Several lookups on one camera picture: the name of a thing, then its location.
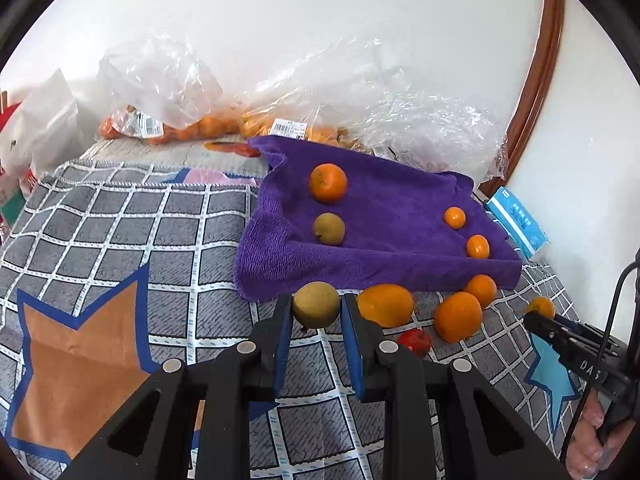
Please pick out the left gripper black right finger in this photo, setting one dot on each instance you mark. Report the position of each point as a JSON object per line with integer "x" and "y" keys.
{"x": 432, "y": 411}

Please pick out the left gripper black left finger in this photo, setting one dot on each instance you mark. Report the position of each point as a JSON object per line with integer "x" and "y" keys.
{"x": 193, "y": 421}

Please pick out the small kumquat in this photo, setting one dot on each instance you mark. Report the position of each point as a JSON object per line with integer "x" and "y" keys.
{"x": 542, "y": 306}

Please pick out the oval orange mango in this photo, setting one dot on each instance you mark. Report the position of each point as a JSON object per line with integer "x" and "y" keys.
{"x": 388, "y": 305}

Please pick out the big orange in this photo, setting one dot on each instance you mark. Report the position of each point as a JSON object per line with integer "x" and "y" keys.
{"x": 458, "y": 317}

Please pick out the right hand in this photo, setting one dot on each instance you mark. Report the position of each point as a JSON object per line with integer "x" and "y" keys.
{"x": 586, "y": 455}

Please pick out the small red fruit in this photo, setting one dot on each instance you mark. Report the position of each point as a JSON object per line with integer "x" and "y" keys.
{"x": 417, "y": 341}

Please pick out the small orange near towel edge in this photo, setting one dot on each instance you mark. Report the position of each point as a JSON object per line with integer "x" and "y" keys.
{"x": 483, "y": 288}

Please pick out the blue tissue pack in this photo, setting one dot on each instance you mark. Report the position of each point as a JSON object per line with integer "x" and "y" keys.
{"x": 519, "y": 223}

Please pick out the purple towel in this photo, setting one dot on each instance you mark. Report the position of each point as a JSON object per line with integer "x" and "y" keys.
{"x": 395, "y": 228}

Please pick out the small mandarin lower right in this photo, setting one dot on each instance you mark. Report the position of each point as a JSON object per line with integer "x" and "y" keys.
{"x": 477, "y": 247}

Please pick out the small mandarin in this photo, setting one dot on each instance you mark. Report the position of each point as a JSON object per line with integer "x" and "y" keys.
{"x": 455, "y": 217}
{"x": 477, "y": 247}

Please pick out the grey checked blanket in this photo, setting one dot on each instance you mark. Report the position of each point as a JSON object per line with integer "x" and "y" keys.
{"x": 114, "y": 268}

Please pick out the small mandarin upper right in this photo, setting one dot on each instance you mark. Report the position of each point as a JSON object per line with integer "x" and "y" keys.
{"x": 455, "y": 217}

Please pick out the large round orange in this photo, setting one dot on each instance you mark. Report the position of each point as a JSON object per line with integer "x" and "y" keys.
{"x": 328, "y": 183}

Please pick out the fruit-print woven mat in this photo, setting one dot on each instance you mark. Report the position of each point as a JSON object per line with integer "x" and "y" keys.
{"x": 176, "y": 154}

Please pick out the crumpled clear bag right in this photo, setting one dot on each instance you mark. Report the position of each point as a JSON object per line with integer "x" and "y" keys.
{"x": 435, "y": 133}

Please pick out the clear bag with barcode label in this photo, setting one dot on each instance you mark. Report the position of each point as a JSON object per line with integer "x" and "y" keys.
{"x": 331, "y": 95}

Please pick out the clear bag with oranges left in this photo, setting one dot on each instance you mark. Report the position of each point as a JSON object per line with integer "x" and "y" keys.
{"x": 162, "y": 94}

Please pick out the white plastic bag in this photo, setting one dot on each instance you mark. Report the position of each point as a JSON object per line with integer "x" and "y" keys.
{"x": 44, "y": 131}

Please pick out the brown wooden door frame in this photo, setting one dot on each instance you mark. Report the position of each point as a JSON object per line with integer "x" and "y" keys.
{"x": 535, "y": 90}

